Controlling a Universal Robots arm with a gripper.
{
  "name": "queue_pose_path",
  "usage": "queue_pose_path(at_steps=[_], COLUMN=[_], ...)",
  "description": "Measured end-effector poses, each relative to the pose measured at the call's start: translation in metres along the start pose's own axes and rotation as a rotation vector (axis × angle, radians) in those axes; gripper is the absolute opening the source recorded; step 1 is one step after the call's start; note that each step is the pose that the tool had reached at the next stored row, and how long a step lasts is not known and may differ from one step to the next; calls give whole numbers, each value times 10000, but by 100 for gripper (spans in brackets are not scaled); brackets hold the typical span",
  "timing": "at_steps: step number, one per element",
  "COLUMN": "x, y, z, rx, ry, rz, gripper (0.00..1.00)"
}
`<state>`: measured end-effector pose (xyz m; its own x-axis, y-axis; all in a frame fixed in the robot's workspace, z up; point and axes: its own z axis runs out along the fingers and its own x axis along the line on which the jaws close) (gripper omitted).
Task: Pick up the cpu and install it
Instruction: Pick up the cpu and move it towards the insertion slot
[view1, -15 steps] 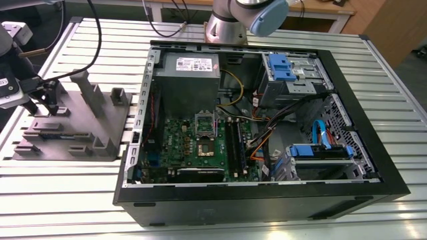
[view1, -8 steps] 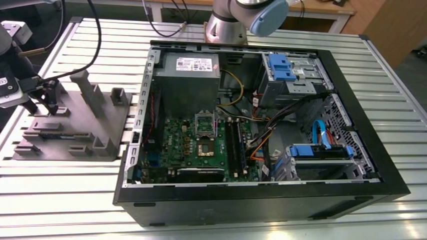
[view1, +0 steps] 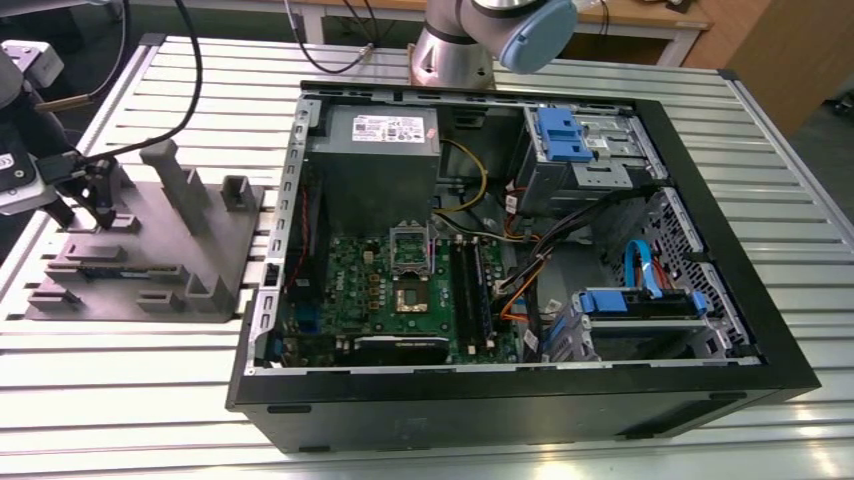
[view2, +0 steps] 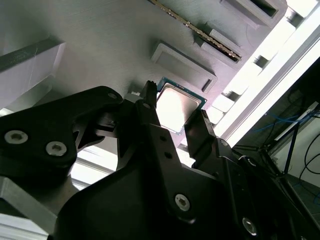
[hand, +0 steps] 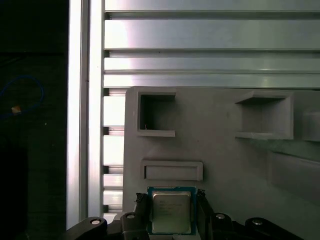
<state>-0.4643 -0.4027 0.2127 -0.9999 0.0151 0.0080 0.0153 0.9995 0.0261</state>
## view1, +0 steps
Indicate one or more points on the grey power supply unit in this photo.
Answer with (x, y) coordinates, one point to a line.
(374, 185)

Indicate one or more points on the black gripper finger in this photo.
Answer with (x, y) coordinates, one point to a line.
(62, 212)
(103, 210)

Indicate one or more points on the blue plastic drive carrier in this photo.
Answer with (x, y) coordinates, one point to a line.
(561, 135)

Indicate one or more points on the green motherboard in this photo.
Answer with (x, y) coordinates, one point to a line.
(354, 280)

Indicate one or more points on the hard disk in blue carrier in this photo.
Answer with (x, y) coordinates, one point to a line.
(604, 302)

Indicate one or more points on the black graphics card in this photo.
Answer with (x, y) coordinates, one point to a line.
(401, 350)

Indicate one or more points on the black PC case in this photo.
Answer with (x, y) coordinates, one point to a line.
(468, 415)

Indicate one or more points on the black RAM slot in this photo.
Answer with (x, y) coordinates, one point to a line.
(461, 290)
(469, 290)
(478, 290)

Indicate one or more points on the RAM stick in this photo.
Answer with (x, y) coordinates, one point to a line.
(114, 274)

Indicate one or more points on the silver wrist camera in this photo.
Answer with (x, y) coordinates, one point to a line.
(37, 60)

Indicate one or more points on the grey metal disk bay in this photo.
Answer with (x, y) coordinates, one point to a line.
(648, 325)

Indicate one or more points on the wooden cabinet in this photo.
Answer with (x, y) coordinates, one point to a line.
(788, 60)

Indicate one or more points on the grey metal drive cage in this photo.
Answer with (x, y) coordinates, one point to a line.
(601, 177)

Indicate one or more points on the grey parts rack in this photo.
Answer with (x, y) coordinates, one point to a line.
(167, 260)

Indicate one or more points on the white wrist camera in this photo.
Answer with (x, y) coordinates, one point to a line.
(27, 202)

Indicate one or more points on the CPU socket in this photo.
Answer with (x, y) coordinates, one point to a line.
(411, 299)

